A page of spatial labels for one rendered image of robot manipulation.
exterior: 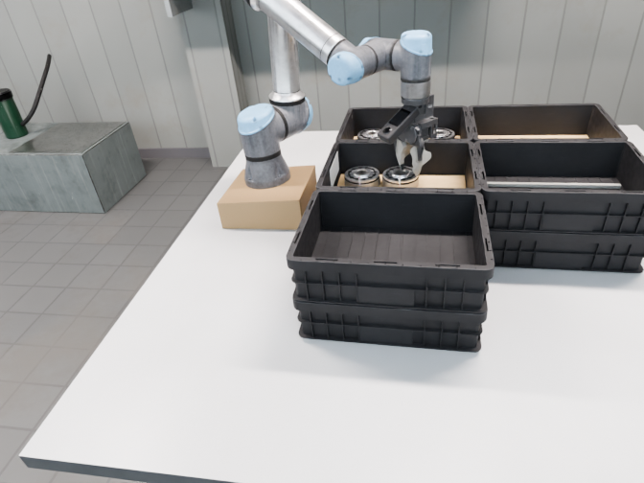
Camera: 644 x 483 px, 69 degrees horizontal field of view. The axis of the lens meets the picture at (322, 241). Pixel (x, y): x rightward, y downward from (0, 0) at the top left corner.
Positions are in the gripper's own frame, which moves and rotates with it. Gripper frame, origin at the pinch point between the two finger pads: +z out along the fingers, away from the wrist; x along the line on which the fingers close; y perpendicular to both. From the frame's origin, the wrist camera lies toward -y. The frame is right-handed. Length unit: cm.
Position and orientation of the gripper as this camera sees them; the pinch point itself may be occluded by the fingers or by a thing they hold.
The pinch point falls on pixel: (407, 170)
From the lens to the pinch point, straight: 135.2
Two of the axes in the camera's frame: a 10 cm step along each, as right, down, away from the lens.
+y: 8.2, -3.8, 4.3
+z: 0.8, 8.2, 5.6
